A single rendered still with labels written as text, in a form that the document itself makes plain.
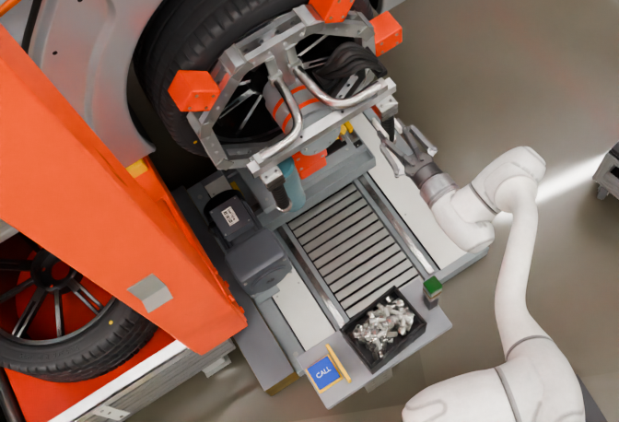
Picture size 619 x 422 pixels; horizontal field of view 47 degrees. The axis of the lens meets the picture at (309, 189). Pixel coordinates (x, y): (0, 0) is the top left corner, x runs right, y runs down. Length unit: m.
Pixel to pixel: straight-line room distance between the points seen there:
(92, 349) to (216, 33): 1.02
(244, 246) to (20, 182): 1.31
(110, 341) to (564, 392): 1.36
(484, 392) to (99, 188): 0.74
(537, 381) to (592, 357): 1.28
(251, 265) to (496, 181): 0.88
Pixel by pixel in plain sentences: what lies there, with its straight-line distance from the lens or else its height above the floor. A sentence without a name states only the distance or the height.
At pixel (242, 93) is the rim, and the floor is 0.85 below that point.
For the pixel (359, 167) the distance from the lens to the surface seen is 2.59.
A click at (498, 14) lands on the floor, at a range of 3.16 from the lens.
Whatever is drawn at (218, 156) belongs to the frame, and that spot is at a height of 0.80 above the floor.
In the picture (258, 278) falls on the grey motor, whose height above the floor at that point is 0.38.
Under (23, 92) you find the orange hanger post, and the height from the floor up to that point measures 1.82.
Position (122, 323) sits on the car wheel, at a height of 0.50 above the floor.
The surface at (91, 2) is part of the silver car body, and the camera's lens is 1.64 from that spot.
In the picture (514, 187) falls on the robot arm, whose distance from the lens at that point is 1.69.
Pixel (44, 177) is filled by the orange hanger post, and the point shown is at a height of 1.65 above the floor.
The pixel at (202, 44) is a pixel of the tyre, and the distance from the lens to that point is 1.75.
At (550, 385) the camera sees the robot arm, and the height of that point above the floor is 1.20.
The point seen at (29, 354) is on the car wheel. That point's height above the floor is 0.50.
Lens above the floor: 2.51
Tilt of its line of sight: 66 degrees down
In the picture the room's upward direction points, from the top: 18 degrees counter-clockwise
